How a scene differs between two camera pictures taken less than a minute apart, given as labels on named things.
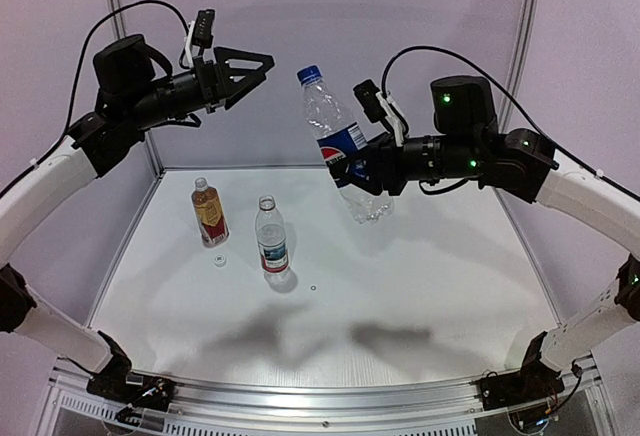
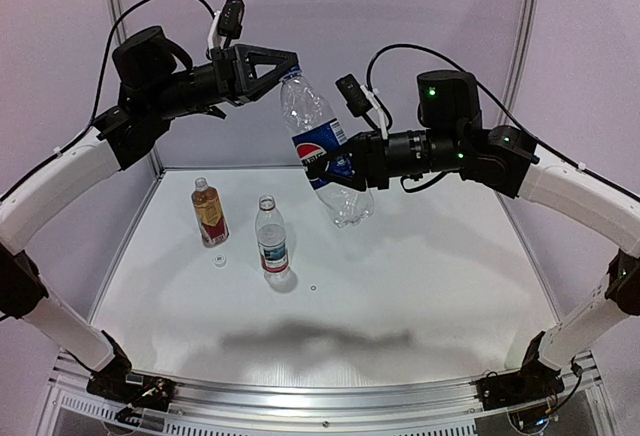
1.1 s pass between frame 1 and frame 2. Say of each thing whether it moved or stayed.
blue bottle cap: moved
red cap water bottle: stayed
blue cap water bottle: moved
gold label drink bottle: stayed
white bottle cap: stayed
